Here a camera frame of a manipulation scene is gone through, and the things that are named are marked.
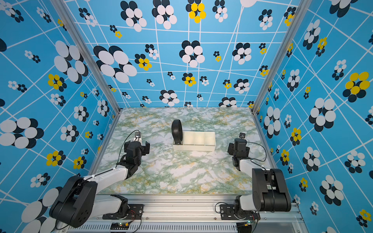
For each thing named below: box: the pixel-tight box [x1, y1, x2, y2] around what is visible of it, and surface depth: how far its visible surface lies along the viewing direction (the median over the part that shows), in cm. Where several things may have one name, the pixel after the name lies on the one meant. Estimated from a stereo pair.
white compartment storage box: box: [172, 131, 217, 152], surface depth 102 cm
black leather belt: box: [170, 119, 184, 145], surface depth 89 cm
